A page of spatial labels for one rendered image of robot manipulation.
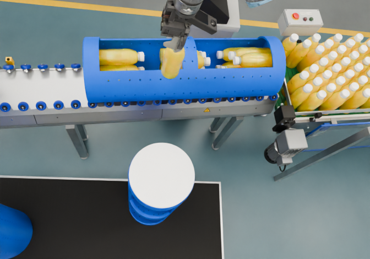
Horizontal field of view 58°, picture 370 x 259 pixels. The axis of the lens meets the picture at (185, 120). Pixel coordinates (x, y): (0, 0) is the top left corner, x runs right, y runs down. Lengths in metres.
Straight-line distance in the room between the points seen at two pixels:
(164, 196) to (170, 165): 0.13
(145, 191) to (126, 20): 1.95
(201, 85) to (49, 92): 0.72
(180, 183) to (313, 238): 1.55
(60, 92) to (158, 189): 0.67
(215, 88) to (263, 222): 1.38
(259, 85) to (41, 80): 1.02
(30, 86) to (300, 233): 2.06
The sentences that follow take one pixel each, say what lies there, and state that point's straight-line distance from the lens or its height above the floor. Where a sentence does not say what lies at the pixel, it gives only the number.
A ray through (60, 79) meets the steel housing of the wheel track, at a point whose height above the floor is 0.93.
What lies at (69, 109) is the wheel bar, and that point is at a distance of 1.64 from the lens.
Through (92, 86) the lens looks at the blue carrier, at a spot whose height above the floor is 1.17.
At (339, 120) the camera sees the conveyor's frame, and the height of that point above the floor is 0.89.
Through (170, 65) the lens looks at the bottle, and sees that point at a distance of 1.18.
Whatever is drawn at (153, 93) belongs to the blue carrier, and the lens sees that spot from 1.44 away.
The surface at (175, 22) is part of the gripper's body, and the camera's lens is 1.00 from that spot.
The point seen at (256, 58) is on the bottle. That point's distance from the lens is 1.56.
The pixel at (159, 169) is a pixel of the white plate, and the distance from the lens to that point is 1.42.
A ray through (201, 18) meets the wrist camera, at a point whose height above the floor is 1.65.
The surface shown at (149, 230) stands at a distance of 2.27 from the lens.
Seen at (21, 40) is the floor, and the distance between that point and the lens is 3.04.
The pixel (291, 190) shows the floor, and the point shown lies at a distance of 2.73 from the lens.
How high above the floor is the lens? 2.41
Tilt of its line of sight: 67 degrees down
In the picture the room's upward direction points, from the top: 23 degrees clockwise
